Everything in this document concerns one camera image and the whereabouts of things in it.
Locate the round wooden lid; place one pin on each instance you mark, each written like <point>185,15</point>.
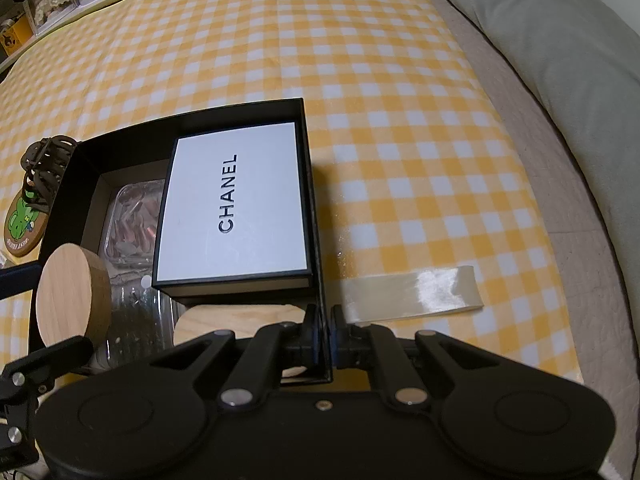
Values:
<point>240,320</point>

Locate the brown hair claw clip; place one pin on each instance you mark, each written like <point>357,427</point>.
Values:
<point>45,165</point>

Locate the beige quilted bed sheet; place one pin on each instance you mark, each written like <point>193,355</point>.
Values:
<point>575,260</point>

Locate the translucent plastic strip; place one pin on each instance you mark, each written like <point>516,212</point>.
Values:
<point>410,292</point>

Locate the yellow checked cloth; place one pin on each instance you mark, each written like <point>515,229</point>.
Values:
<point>350,60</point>

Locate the large black box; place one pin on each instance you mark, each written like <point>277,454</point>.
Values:
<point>75,185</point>

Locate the clear case with cream doll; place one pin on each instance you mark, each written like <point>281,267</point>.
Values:
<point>50,5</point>

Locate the black and white gift box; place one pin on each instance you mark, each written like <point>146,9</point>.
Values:
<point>270,185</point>

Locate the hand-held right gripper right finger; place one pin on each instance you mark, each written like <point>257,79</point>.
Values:
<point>338,332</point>

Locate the clear plastic container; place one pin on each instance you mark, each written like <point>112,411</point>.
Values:
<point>130,225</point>

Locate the grey pillow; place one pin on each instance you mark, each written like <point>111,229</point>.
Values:
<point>550,35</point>

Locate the yellow box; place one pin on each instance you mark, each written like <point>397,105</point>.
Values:
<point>15,35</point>

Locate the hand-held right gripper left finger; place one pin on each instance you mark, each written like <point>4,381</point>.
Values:
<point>311,332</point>

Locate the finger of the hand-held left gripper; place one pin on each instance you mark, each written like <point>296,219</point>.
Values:
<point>55,355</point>
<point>20,280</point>

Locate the round coaster with green frog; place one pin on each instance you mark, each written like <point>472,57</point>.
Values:
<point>22,225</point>

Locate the glass jar with wooden lid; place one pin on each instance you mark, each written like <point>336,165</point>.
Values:
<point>70,295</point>

